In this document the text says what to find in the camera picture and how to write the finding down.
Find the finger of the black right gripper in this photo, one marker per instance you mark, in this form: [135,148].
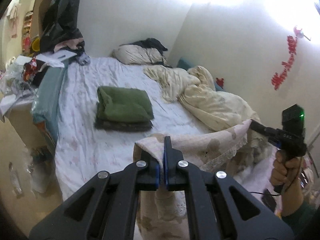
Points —
[261,129]

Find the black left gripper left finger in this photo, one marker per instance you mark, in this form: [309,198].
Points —
[148,177]

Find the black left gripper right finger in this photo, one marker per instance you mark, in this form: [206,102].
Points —
[173,179]

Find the beige patterned pajama pants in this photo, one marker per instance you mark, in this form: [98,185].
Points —
[237,150]

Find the green right sleeve forearm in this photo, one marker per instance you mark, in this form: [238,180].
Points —
[304,222]

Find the right hand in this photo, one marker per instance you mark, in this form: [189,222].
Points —
[286,174]

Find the folded dark camouflage cloth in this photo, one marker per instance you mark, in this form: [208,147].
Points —
[122,126]

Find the white floral bed sheet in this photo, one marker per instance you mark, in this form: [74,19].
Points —
[81,149]

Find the folded green cloth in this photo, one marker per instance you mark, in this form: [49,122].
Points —
[128,105]

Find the cream yellow comforter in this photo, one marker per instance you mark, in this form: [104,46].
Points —
[194,89]

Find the beige pillow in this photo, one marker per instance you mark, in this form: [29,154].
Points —
[137,55]

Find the black garment on pillow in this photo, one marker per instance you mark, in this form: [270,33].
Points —
[150,43]

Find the cluttered bedside table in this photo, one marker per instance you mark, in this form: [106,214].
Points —
[22,78]

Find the black hanging clothes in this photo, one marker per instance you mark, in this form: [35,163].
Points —
[60,27]

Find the red wall decoration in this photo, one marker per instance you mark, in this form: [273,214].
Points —
[278,78]

